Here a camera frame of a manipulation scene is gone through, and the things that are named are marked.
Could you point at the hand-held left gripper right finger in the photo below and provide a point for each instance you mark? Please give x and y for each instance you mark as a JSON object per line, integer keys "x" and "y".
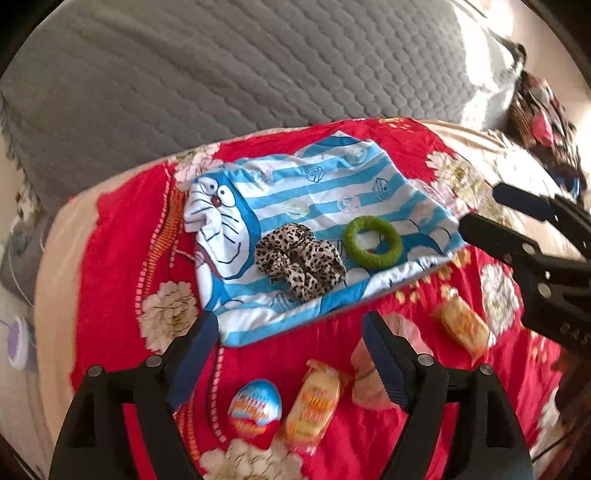
{"x": 385, "y": 364}

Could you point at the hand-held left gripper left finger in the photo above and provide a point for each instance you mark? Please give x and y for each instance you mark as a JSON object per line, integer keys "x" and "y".
{"x": 197, "y": 353}

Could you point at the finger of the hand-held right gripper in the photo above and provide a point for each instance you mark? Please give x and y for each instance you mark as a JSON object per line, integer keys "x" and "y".
{"x": 521, "y": 201}
{"x": 498, "y": 240}

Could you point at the beige plush toy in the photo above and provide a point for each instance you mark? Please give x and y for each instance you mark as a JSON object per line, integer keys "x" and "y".
{"x": 362, "y": 383}

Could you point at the red and blue toy egg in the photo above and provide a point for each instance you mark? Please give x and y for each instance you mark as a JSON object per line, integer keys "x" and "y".
{"x": 254, "y": 408}

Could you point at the yellow rice cracker packet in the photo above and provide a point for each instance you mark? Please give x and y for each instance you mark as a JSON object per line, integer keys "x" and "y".
{"x": 316, "y": 406}
{"x": 461, "y": 325}

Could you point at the blue striped cartoon cloth box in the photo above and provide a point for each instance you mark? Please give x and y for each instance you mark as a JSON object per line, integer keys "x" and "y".
{"x": 295, "y": 184}

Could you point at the dark floral clothing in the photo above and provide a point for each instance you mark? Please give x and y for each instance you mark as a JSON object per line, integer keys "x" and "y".
{"x": 545, "y": 124}

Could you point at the red floral blanket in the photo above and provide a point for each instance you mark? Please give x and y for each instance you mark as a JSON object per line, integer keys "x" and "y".
{"x": 115, "y": 258}

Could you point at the leopard print scrunchie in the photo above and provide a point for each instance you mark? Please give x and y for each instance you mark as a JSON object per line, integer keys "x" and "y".
{"x": 295, "y": 261}

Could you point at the purple and white round device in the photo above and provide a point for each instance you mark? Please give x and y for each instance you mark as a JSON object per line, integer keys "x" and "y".
{"x": 18, "y": 344}

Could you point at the grey cloth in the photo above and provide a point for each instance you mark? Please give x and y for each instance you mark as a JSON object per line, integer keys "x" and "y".
{"x": 23, "y": 249}

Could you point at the grey quilted cover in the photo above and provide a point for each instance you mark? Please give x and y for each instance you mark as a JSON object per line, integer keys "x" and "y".
{"x": 207, "y": 69}

